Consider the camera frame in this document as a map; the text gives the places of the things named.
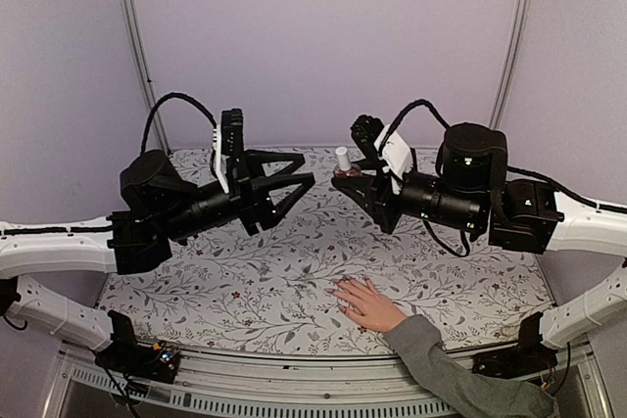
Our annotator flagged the right aluminium frame post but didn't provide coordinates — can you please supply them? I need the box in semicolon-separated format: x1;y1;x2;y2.
489;0;532;129

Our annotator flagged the aluminium frame post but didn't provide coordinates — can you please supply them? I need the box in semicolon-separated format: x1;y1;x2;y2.
489;0;532;129
110;0;172;155

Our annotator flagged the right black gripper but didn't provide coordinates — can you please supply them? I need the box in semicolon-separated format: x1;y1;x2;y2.
331;159;484;235

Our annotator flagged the black looped cable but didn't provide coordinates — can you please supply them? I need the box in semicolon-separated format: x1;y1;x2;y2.
386;98;452;138
140;91;219;155

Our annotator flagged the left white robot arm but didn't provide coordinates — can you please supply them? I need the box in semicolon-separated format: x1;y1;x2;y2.
1;150;314;373

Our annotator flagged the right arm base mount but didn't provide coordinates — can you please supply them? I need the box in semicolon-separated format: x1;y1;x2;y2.
471;312;557;379

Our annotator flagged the white nail polish cap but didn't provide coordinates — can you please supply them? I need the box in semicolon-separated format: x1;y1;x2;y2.
335;146;352;172

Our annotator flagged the glitter nail polish bottle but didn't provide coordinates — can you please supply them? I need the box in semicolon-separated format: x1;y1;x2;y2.
333;165;362;178

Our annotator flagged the floral patterned table mat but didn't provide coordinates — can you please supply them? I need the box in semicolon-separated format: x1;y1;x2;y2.
99;148;554;356

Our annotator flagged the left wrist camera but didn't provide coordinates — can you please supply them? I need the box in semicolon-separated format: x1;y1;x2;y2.
210;108;244;195

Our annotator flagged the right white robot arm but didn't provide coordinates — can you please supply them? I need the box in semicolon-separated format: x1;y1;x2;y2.
331;116;626;257

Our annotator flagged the right black looped cable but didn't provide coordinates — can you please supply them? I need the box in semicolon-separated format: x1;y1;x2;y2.
386;98;452;138

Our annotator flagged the person's bare hand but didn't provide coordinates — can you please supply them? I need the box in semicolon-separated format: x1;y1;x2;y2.
327;277;408;334

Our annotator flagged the slotted metal front rail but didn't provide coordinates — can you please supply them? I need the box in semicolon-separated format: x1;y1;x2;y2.
43;339;613;418

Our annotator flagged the left black looped cable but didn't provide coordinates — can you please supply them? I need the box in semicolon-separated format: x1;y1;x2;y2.
140;91;219;155

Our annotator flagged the left aluminium frame post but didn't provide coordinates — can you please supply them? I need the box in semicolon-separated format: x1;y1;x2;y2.
110;0;172;155

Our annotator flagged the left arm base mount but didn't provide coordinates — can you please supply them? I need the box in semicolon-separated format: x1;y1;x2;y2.
95;310;180;384

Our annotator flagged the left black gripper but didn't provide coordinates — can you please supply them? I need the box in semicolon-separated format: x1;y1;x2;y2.
158;148;315;243

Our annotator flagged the grey sleeved forearm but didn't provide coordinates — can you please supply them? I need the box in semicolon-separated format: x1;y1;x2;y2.
384;315;558;417

